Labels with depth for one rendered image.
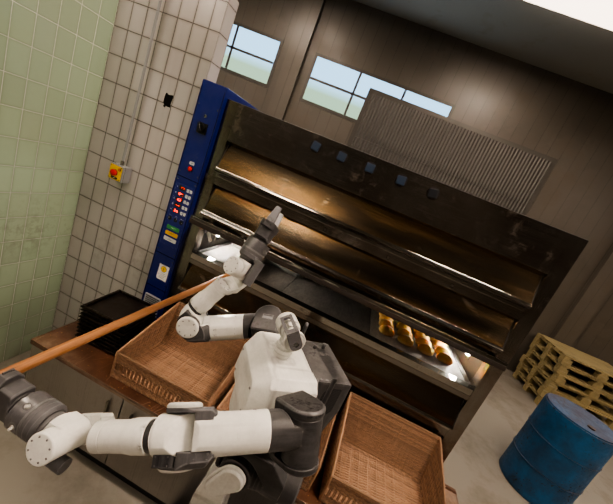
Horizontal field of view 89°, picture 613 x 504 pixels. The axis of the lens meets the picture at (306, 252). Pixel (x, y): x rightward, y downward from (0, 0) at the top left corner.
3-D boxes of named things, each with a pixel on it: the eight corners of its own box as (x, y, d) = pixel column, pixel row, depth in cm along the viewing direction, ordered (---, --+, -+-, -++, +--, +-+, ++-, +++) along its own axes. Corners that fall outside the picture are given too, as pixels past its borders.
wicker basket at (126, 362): (168, 335, 206) (179, 299, 200) (242, 374, 199) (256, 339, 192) (106, 375, 160) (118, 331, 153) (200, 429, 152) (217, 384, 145)
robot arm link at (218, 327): (189, 334, 120) (247, 331, 121) (177, 349, 107) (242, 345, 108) (186, 305, 118) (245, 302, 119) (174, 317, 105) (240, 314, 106)
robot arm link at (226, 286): (251, 263, 117) (224, 285, 118) (239, 255, 110) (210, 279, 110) (259, 275, 114) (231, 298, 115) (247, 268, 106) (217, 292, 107)
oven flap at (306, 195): (217, 172, 181) (231, 142, 183) (526, 308, 154) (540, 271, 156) (214, 169, 177) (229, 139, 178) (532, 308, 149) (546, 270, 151)
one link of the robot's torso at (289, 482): (295, 485, 109) (314, 448, 105) (285, 522, 97) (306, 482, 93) (226, 446, 113) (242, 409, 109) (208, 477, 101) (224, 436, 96)
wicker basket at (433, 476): (331, 425, 188) (349, 389, 181) (419, 471, 180) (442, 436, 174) (316, 501, 141) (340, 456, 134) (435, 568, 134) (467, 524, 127)
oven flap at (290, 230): (204, 213, 187) (219, 184, 189) (498, 350, 160) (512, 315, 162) (201, 211, 183) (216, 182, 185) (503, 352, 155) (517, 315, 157)
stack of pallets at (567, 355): (576, 402, 538) (607, 361, 517) (614, 440, 458) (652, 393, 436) (508, 372, 548) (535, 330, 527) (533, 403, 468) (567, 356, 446)
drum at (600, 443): (573, 534, 259) (638, 458, 238) (501, 485, 281) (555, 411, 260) (554, 484, 311) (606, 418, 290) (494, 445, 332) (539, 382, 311)
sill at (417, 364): (195, 256, 201) (197, 250, 200) (467, 389, 174) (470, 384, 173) (190, 257, 195) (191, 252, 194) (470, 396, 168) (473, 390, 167)
